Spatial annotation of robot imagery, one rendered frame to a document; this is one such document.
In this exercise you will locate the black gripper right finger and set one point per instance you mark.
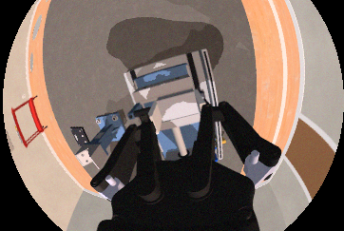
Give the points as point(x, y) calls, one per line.
point(259, 156)

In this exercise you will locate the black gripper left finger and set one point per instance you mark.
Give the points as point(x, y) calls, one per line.
point(119, 167)

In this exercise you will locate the light grey rectangular block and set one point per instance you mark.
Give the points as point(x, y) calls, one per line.
point(177, 104)

